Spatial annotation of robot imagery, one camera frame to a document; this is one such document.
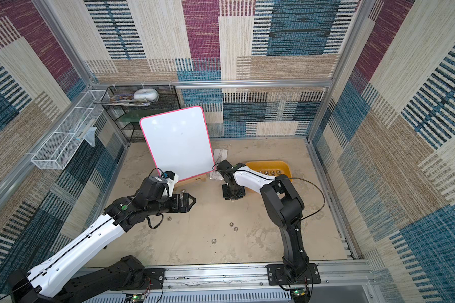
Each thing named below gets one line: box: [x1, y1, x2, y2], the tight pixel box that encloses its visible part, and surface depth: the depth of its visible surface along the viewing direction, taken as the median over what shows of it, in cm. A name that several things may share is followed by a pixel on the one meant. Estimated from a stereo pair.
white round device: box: [133, 88, 159, 102], surface depth 91 cm
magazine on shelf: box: [92, 94, 160, 106], surface depth 83 cm
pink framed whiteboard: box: [139, 105, 216, 183], surface depth 86 cm
